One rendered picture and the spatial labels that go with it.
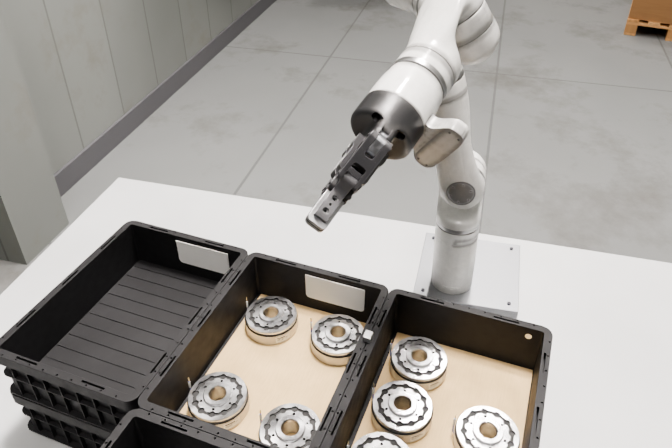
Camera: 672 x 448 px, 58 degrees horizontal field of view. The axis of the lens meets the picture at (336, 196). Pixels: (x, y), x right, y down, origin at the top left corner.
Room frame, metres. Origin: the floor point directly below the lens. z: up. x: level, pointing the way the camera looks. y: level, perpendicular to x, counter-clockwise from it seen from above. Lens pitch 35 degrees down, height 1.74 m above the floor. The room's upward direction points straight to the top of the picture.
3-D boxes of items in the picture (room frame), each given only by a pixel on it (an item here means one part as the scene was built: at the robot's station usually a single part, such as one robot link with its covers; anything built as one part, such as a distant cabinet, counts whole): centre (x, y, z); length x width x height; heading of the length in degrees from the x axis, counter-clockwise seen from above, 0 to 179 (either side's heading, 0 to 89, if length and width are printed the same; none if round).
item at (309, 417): (0.60, 0.07, 0.86); 0.10 x 0.10 x 0.01
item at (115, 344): (0.84, 0.39, 0.87); 0.40 x 0.30 x 0.11; 159
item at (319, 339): (0.80, 0.00, 0.86); 0.10 x 0.10 x 0.01
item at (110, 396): (0.84, 0.39, 0.92); 0.40 x 0.30 x 0.02; 159
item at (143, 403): (0.73, 0.11, 0.92); 0.40 x 0.30 x 0.02; 159
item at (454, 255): (1.04, -0.26, 0.87); 0.09 x 0.09 x 0.17; 77
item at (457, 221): (1.04, -0.26, 1.03); 0.09 x 0.09 x 0.17; 77
